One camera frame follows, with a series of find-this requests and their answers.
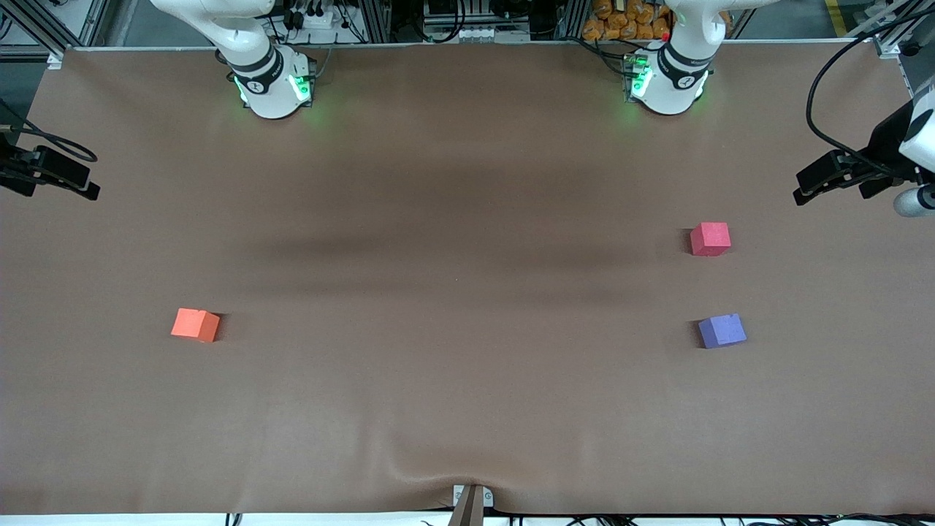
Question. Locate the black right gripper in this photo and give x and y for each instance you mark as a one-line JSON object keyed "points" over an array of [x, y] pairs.
{"points": [[14, 169]]}

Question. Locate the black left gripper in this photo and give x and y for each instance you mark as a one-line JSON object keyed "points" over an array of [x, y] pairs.
{"points": [[882, 148]]}

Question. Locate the orange foam block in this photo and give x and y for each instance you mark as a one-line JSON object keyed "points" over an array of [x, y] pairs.
{"points": [[194, 324]]}

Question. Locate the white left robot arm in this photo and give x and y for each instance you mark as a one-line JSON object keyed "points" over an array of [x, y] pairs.
{"points": [[668, 88]]}

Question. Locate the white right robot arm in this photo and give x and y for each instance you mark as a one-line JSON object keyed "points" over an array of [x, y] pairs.
{"points": [[274, 88]]}

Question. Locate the red foam block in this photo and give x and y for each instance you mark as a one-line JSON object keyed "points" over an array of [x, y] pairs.
{"points": [[710, 239]]}

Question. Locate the purple foam block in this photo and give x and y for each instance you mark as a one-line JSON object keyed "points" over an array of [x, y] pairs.
{"points": [[722, 331]]}

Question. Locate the orange objects pile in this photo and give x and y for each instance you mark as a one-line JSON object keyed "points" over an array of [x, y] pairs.
{"points": [[621, 22]]}

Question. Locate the white power strip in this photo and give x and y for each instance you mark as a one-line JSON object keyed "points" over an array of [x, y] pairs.
{"points": [[310, 18]]}

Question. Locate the white terminal block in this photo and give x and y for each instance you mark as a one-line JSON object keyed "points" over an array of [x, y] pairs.
{"points": [[478, 33]]}

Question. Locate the large table cover mat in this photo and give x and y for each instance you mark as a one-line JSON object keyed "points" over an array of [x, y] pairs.
{"points": [[467, 365]]}

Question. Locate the aluminium frame profile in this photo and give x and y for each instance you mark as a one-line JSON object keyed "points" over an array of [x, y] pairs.
{"points": [[33, 25], [895, 25]]}

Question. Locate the grey metal mount bracket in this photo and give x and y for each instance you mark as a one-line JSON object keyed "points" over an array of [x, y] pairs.
{"points": [[472, 504]]}

